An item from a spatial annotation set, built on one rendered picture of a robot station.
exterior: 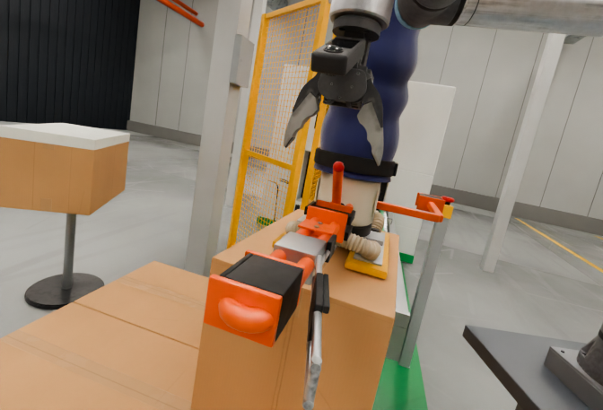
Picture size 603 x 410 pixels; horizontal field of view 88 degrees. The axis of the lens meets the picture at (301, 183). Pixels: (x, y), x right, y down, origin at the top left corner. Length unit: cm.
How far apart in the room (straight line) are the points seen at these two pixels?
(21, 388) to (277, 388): 61
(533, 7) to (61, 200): 197
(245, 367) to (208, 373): 10
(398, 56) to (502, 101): 970
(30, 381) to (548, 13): 135
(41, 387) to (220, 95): 171
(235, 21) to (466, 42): 891
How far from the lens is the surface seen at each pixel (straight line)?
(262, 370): 80
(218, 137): 221
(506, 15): 73
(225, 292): 32
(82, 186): 195
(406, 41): 87
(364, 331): 68
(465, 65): 1048
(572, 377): 112
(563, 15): 77
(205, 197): 229
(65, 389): 107
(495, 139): 1039
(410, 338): 214
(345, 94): 48
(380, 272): 78
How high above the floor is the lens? 125
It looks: 10 degrees down
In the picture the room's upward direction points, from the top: 10 degrees clockwise
